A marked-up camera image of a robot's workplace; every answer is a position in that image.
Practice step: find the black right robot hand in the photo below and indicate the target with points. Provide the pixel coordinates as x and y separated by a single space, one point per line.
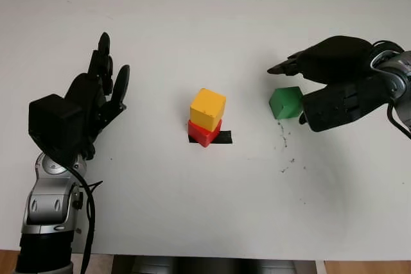
337 59

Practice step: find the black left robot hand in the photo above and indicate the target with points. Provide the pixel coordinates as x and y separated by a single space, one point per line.
93 94

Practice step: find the green cube block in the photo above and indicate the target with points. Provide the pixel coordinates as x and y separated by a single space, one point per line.
285 102

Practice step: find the yellow cube block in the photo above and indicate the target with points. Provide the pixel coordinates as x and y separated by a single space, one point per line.
207 107

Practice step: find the red cube block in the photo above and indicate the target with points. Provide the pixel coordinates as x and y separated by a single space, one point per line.
205 136

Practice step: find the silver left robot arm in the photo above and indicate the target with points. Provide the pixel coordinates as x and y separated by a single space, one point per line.
48 197

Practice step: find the black tape strip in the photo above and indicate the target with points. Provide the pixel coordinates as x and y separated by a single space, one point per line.
224 137

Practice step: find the dark robot torso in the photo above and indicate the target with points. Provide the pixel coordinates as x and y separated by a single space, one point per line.
212 266

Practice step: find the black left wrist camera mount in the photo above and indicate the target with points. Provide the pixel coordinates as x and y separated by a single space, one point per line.
54 123

